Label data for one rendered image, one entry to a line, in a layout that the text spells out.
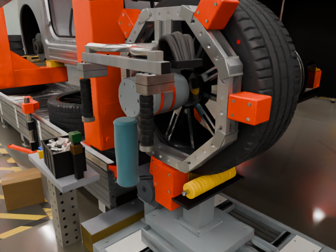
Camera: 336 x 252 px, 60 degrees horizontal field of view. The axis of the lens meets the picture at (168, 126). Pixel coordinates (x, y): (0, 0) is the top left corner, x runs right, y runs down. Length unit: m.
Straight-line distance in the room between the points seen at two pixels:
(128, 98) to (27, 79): 2.35
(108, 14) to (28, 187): 1.20
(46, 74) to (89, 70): 2.26
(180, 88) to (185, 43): 0.22
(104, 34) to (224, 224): 0.97
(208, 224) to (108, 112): 0.66
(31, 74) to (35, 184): 1.47
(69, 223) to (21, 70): 1.92
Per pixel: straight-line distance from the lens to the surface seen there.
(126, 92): 0.93
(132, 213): 1.61
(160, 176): 1.12
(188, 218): 1.36
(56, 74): 3.29
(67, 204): 1.56
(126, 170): 1.11
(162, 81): 0.74
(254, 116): 0.78
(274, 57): 0.92
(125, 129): 1.05
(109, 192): 1.62
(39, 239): 1.78
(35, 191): 2.04
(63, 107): 2.34
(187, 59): 0.76
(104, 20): 1.30
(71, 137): 1.22
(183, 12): 0.92
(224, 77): 0.82
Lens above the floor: 1.06
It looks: 18 degrees down
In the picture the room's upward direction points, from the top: straight up
